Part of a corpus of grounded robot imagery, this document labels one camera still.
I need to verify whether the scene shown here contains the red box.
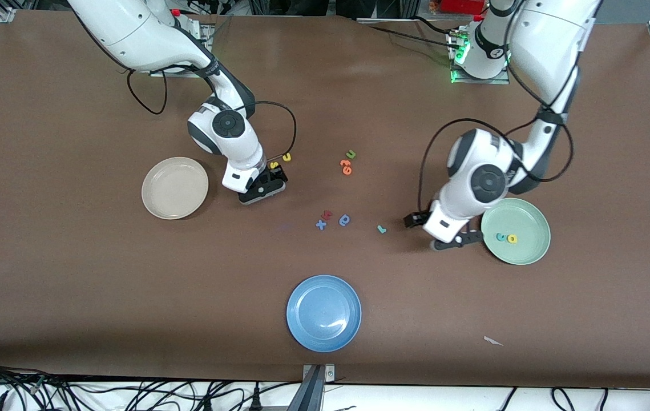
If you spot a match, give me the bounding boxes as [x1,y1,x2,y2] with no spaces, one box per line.
[436,0,488,15]

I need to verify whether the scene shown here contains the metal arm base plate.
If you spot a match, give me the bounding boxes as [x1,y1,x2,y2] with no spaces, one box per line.
[449,31,511,85]
[149,23,212,78]

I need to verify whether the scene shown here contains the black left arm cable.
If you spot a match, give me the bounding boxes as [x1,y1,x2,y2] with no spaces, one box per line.
[418,0,579,215]

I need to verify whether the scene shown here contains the beige plate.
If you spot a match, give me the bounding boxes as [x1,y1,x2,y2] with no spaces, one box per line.
[141,156,210,220]

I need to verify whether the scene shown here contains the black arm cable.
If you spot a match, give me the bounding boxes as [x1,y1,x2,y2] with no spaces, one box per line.
[127,63,297,163]
[418,0,579,215]

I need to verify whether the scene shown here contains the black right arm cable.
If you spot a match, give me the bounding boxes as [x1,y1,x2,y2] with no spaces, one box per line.
[127,63,297,163]

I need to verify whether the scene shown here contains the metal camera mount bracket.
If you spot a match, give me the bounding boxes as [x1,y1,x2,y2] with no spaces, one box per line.
[288,364,337,411]

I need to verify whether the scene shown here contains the green plate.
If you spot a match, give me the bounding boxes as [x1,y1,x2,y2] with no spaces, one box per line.
[481,198,551,265]

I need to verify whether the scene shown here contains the blue plate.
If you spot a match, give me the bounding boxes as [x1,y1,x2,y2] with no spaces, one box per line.
[286,275,362,353]

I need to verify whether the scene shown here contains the black base cable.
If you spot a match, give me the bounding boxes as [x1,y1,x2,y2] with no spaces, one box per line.
[359,23,457,49]
[413,16,454,36]

